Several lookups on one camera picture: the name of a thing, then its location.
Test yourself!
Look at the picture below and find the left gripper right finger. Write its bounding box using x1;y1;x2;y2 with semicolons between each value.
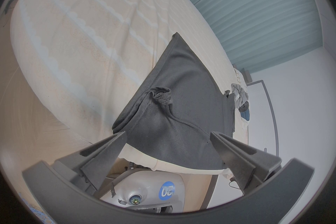
210;132;282;196

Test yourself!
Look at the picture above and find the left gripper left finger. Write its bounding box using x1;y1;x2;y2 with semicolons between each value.
54;132;127;190

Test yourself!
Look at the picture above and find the black T-shirt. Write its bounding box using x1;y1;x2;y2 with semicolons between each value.
112;32;237;170

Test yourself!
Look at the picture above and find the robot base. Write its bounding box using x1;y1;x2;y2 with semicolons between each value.
99;169;186;215

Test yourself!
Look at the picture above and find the grey garment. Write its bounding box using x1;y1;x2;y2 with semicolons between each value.
230;83;249;109

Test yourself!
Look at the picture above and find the white printed pillow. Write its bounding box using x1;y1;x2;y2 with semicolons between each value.
234;68;246;85

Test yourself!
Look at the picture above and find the grey bedside table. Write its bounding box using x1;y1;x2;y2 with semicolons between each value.
240;68;253;82

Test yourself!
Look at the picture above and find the bed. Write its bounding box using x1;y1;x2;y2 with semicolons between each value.
10;0;279;179

